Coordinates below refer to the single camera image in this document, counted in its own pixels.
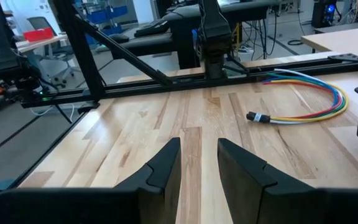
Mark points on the red storage bin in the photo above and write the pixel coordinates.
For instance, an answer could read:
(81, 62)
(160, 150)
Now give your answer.
(37, 34)

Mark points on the black device with green light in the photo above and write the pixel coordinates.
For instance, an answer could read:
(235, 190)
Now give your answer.
(20, 74)

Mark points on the black computer tower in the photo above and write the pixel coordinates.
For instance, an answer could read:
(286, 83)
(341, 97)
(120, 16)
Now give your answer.
(325, 12)

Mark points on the black computer mouse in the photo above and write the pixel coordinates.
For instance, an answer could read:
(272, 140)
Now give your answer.
(119, 38)

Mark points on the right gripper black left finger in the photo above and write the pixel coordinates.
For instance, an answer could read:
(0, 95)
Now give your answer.
(89, 208)

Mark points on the grey office chair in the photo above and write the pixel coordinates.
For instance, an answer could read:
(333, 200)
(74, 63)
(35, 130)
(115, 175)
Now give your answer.
(42, 25)

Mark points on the blue storage bins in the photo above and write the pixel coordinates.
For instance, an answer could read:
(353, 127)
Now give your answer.
(107, 14)

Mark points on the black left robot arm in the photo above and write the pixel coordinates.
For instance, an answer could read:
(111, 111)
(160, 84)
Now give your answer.
(214, 31)

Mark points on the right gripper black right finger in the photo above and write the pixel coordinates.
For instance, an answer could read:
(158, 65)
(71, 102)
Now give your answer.
(291, 205)

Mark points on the black aluminium rig frame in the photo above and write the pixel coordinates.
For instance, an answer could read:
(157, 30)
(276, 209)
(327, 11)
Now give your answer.
(166, 84)

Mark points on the black keyboard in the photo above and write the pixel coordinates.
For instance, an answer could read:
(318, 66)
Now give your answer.
(151, 28)

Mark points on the dark grey side desk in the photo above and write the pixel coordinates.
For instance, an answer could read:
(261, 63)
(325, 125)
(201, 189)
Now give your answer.
(182, 18)

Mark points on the large beige desk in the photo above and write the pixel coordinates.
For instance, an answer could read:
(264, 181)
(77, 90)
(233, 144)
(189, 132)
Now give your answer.
(346, 40)

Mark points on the light wooden table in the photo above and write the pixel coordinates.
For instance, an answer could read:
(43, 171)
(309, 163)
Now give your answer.
(33, 45)

